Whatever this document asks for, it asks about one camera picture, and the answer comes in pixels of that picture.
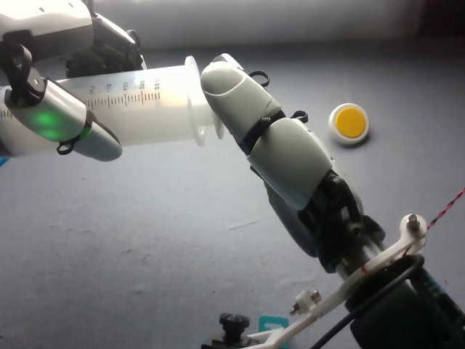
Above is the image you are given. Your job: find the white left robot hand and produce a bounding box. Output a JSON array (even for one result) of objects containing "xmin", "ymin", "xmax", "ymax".
[{"xmin": 0, "ymin": 0, "xmax": 148, "ymax": 163}]

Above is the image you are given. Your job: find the large clear plastic syringe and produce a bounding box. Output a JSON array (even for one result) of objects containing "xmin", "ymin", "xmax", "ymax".
[{"xmin": 0, "ymin": 55, "xmax": 226, "ymax": 161}]

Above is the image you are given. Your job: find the yellow round push button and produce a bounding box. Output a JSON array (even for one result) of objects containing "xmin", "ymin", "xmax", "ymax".
[{"xmin": 328, "ymin": 103, "xmax": 371, "ymax": 147}]

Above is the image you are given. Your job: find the red twisted cable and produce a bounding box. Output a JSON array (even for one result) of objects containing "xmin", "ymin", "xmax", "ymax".
[{"xmin": 426, "ymin": 187, "xmax": 465, "ymax": 231}]

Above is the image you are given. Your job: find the teal letter K block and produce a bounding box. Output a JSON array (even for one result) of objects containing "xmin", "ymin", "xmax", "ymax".
[{"xmin": 258, "ymin": 315, "xmax": 290, "ymax": 347}]

